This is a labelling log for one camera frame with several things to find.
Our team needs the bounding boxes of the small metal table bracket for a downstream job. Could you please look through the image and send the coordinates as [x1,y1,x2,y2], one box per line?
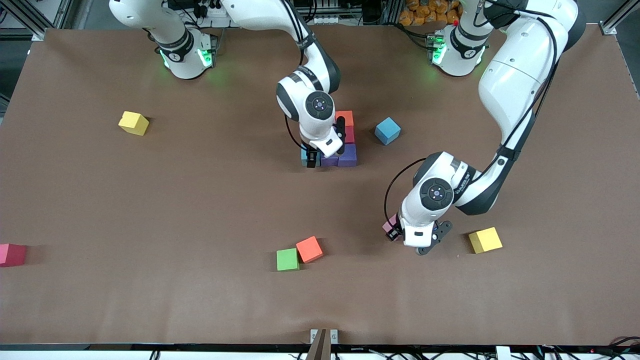
[310,328,339,345]

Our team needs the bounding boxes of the bag of orange items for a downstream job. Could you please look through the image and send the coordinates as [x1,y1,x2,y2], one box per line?
[398,0,463,27]

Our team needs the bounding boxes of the green foam cube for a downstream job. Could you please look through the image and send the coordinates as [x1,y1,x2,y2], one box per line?
[276,248,301,272]

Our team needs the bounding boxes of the aluminium frame rail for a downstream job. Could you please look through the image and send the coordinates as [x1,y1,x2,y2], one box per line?
[0,0,76,37]
[602,0,640,31]

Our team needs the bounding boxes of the yellow foam cube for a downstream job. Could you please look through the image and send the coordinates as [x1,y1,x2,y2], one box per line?
[118,111,150,137]
[468,226,504,255]

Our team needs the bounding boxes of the tangled black cables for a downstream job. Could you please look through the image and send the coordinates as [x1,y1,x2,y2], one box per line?
[295,337,640,360]

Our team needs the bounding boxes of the brown wooden strip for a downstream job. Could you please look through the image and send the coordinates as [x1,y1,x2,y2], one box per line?
[305,328,333,360]

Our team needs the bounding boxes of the brown paper table cover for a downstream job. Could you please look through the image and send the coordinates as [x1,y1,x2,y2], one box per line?
[0,24,640,347]

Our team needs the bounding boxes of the white power strip with plugs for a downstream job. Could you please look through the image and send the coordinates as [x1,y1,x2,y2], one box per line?
[192,0,236,28]

